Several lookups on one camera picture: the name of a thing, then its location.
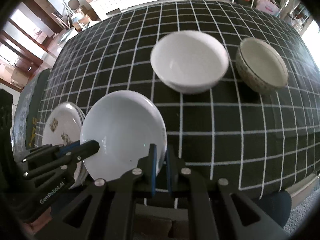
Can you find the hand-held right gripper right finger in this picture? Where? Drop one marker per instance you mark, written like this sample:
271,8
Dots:
168,172

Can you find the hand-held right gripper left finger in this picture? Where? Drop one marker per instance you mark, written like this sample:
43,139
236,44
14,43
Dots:
153,170

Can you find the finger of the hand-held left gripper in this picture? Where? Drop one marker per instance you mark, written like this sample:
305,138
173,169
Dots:
42,151
85,150

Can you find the small floral white plate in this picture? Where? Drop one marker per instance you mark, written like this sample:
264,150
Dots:
62,122

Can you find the white bowl with blue pattern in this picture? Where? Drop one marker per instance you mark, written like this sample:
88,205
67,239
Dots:
120,130

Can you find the plain white bowl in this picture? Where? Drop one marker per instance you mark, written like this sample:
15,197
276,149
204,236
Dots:
187,60

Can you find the black checked tablecloth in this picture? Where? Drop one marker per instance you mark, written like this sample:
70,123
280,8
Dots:
225,130

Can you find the green patterned ceramic bowl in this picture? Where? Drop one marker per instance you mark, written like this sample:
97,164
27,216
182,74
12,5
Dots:
262,62

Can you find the white mop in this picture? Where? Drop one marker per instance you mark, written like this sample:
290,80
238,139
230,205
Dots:
63,5

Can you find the pink bag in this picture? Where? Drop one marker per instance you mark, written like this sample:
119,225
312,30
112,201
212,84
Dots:
270,5

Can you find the round wall decoration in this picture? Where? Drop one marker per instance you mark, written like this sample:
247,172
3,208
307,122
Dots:
74,4

